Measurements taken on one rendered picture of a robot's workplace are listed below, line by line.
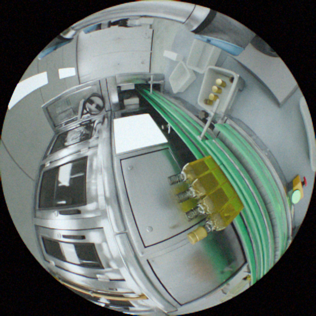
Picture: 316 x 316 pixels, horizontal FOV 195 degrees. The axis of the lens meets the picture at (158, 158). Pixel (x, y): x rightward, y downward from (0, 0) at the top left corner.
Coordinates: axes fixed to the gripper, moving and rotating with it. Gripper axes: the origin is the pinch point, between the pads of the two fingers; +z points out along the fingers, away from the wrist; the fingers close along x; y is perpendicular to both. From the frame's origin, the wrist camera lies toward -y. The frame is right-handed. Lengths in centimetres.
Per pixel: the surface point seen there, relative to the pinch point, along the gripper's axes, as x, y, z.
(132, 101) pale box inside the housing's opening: 87, 14, 1
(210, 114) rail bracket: 30, -68, 12
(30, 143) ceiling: 82, 4, -164
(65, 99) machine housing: 60, 12, -70
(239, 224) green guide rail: 35, -109, 14
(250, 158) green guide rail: 26, -85, 14
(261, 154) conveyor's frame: 24, -87, 22
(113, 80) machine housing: 55, 12, -18
